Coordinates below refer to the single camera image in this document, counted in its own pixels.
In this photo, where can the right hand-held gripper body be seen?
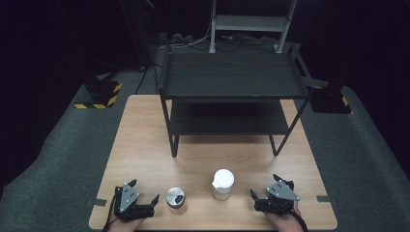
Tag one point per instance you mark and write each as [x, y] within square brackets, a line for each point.
[278, 196]

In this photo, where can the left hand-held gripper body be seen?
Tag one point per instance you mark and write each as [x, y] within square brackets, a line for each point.
[129, 198]

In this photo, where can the glass jar with silver lid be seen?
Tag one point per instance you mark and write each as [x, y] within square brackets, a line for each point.
[175, 197]

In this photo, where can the white plastic cup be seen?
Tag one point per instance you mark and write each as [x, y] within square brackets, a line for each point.
[222, 183]

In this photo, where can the black two-tier shelf rack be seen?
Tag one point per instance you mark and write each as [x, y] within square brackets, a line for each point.
[232, 80]

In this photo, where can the person's right hand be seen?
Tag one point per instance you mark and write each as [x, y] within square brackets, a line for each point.
[283, 222]

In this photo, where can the person's left hand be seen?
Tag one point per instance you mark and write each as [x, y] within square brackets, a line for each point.
[125, 225]

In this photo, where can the yellow-black striped stand base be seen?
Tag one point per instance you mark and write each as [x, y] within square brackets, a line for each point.
[101, 95]
[330, 100]

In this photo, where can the black power strip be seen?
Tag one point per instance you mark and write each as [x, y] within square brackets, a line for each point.
[174, 38]

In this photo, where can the grey metal stand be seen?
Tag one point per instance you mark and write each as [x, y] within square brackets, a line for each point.
[251, 23]

